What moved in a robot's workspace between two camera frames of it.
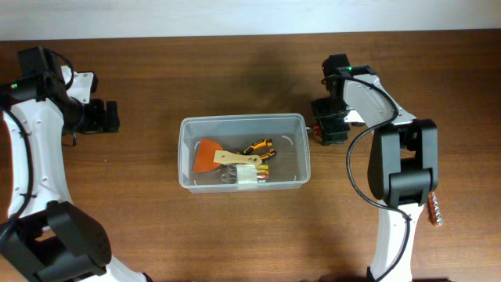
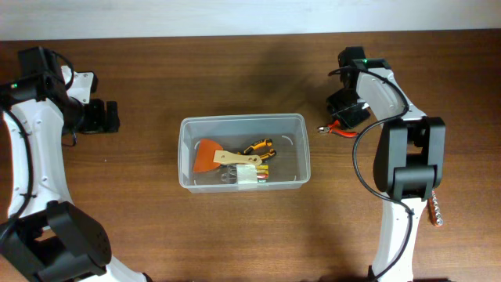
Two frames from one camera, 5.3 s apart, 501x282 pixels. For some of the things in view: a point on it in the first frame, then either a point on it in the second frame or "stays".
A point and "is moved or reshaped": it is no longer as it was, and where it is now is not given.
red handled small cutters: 316,128 is moved or reshaped
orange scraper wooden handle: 209,154 stays
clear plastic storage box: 226,153 stays
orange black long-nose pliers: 263,142 stays
